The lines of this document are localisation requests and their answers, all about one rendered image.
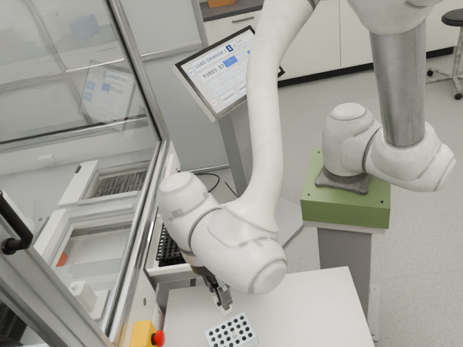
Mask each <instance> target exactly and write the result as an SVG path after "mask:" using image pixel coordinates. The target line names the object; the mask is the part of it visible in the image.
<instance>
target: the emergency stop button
mask: <svg viewBox="0 0 463 347"><path fill-rule="evenodd" d="M154 343H155V344H156V345H157V346H158V347H162V346H163V345H164V343H165V333H164V332H163V331H162V330H158V331H157V332H156V334H155V336H154Z"/></svg>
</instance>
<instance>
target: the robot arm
mask: <svg viewBox="0 0 463 347"><path fill-rule="evenodd" d="M319 1H320V0H265V1H264V4H263V8H262V12H261V15H260V19H259V22H258V26H257V28H256V33H255V35H254V39H253V42H252V45H251V49H250V52H249V58H248V62H247V72H246V91H247V106H248V113H249V126H250V134H251V147H252V155H253V169H252V175H251V180H250V181H249V185H248V187H247V188H246V190H245V192H244V194H243V195H242V196H241V197H239V198H238V199H237V200H234V201H232V202H227V203H226V205H225V206H224V207H223V208H222V207H221V206H220V205H219V203H218V202H217V201H216V200H215V198H214V197H213V195H212V194H210V193H208V191H207V189H206V187H205V185H204V184H203V183H202V182H201V181H200V180H199V179H198V178H197V177H196V176H195V175H194V174H193V173H191V172H187V171H184V172H179V173H175V174H172V175H170V176H168V177H167V178H166V179H164V181H162V183H161V184H160V185H159V186H158V189H157V201H158V209H159V212H160V215H161V218H162V220H163V223H164V225H165V228H166V229H167V231H168V233H169V234H170V236H171V238H172V239H173V240H174V241H175V242H176V243H177V246H178V248H179V249H180V251H181V254H182V256H183V258H184V260H185V261H186V263H188V264H189V265H190V266H191V268H192V270H193V272H195V274H197V275H201V276H202V278H203V280H204V282H205V285H206V286H207V287H209V291H210V292H211V293H212V297H213V300H214V303H215V305H216V307H217V309H218V311H219V310H220V311H221V313H222V316H223V317H226V316H228V314H230V313H231V312H233V309H232V306H231V304H232V303H233V302H232V297H231V293H230V290H229V287H232V288H234V289H236V290H237V291H240V292H242V293H247V294H254V295H264V294H267V293H269V292H271V291H273V290H274V289H275V288H276V287H277V286H278V285H279V284H280V283H281V282H282V280H283V279H284V277H285V275H286V272H287V259H286V256H285V252H284V251H283V248H282V247H281V246H280V245H279V243H278V240H277V232H278V226H277V224H276V221H275V210H276V205H277V202H278V198H279V195H280V190H281V186H282V177H283V151H282V135H281V127H280V112H279V103H278V69H279V66H280V62H281V60H282V58H283V56H284V54H285V52H286V51H287V49H288V47H289V46H290V44H291V43H292V41H293V40H294V39H295V37H296V35H297V34H298V33H299V31H300V30H301V28H302V27H303V25H304V24H305V23H306V22H307V20H308V19H309V17H310V16H311V15H312V13H313V11H314V10H315V8H316V6H317V5H318V3H319ZM442 1H443V0H347V3H348V4H349V6H350V7H351V9H352V10H353V11H354V12H355V14H356V16H357V17H358V18H359V20H360V22H361V24H362V25H363V26H364V27H365V28H366V29H368V31H369V38H370V43H371V52H372V57H373V66H374V72H375V81H376V86H377V91H378V100H379V106H380V115H381V120H382V124H381V123H379V122H378V121H377V120H376V119H374V118H373V114H372V113H371V112H370V111H369V110H368V109H367V108H366V107H365V106H362V105H360V104H357V103H344V104H341V105H339V106H337V107H335V108H334V109H333V111H332V112H331V113H330V115H329V116H328V117H327V119H326V122H325V125H324V128H323V132H322V156H323V161H324V163H323V167H322V169H321V172H320V174H319V176H318V177H317V178H316V179H315V186H317V187H328V188H333V189H340V190H344V191H351V192H355V193H358V194H360V195H363V196H365V195H367V194H368V192H369V188H368V185H369V181H370V178H371V176H374V177H376V178H378V179H380V180H383V181H385V182H387V183H389V184H392V185H395V186H397V187H401V188H403V189H407V190H409V191H416V192H434V191H437V190H441V189H442V188H443V187H444V186H445V184H446V183H447V181H448V179H449V178H450V176H451V174H452V173H453V170H454V169H455V166H456V159H455V155H454V154H453V152H452V151H451V150H450V149H449V147H448V146H447V145H445V144H443V143H441V141H440V139H439V138H438V136H437V135H436V133H435V130H434V128H432V126H431V125H430V124H428V123H427V122H426V121H425V74H426V17H427V16H428V15H429V13H430V12H431V11H432V9H433V6H434V5H436V4H438V3H440V2H442ZM223 282H224V283H223Z"/></svg>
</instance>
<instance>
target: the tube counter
mask: <svg viewBox="0 0 463 347"><path fill-rule="evenodd" d="M246 57H247V56H246V55H245V53H244V52H243V51H242V50H241V51H239V52H237V53H235V54H233V55H232V56H230V57H228V58H227V59H225V60H223V61H221V62H220V63H217V64H216V65H217V67H218V68H219V70H220V71H221V72H222V71H224V70H226V69H227V68H229V67H231V66H233V65H234V64H236V63H237V62H239V61H241V60H243V59H245V58H246Z"/></svg>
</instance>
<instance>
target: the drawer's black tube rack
mask: <svg viewBox="0 0 463 347"><path fill-rule="evenodd" d="M164 227H165V225H164V223H163V224H162V228H161V234H160V238H159V242H158V248H157V252H156V258H155V260H156V261H159V263H158V267H164V266H173V265H178V264H187V263H186V261H185V260H184V258H183V256H182V254H181V251H180V249H179V248H178V246H177V243H176V242H175V241H174V240H173V239H172V238H171V236H170V234H169V233H168V231H167V229H166V228H164ZM164 229H165V230H164ZM163 233H164V234H163ZM163 235H164V237H162V236H163ZM161 240H162V242H161ZM162 243H163V244H162ZM160 244H162V245H160ZM160 247H162V248H161V249H160ZM160 250H161V252H159V251H160ZM158 254H160V255H158ZM158 257H160V258H159V259H157V258H158Z"/></svg>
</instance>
